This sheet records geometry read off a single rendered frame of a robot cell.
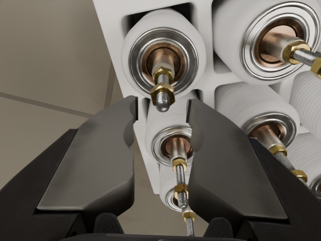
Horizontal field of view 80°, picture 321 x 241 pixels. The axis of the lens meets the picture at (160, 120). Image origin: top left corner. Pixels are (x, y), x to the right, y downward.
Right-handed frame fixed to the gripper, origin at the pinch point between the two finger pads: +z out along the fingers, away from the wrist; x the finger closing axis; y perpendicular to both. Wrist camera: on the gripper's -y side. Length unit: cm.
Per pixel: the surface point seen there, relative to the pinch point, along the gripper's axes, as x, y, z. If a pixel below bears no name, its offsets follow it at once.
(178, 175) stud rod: 2.5, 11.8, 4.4
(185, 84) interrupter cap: 2.7, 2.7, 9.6
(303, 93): 21.1, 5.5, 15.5
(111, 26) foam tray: -6.9, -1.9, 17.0
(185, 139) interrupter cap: 3.7, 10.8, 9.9
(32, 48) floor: -29.8, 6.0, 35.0
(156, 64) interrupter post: -0.6, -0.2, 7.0
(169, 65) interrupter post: 0.6, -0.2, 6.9
